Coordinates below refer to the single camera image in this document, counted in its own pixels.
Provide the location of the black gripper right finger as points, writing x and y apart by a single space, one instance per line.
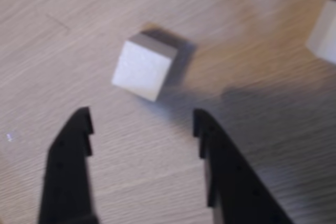
231 182

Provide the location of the white cube block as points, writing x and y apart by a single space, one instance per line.
325 37
141 72

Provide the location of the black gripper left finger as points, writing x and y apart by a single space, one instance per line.
65 182

